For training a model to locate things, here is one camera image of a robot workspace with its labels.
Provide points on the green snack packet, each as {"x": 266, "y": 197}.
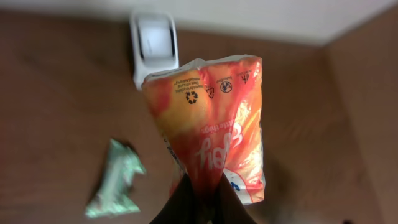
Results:
{"x": 112, "y": 198}

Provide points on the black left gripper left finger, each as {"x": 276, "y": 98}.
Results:
{"x": 180, "y": 207}

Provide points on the white barcode scanner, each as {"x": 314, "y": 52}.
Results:
{"x": 154, "y": 43}

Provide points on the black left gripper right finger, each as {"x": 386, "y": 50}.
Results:
{"x": 228, "y": 207}

